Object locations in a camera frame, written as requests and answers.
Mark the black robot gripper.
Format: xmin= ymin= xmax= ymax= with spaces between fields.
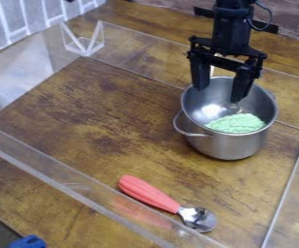
xmin=187 ymin=6 xmax=268 ymax=103

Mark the green bumpy toy gourd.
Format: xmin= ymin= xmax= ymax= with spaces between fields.
xmin=204 ymin=113 xmax=266 ymax=134

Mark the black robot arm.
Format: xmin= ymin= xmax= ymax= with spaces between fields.
xmin=187 ymin=0 xmax=270 ymax=103

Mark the silver metal pot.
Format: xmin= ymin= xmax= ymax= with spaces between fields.
xmin=174 ymin=77 xmax=278 ymax=160

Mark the blue object at corner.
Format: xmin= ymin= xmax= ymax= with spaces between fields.
xmin=7 ymin=234 xmax=47 ymax=248

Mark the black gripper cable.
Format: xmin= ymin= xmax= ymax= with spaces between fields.
xmin=246 ymin=0 xmax=274 ymax=32

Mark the red handled metal spoon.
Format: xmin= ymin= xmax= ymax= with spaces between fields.
xmin=118 ymin=175 xmax=218 ymax=233

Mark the clear acrylic enclosure wall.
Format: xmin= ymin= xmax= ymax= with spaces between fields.
xmin=0 ymin=20 xmax=299 ymax=248

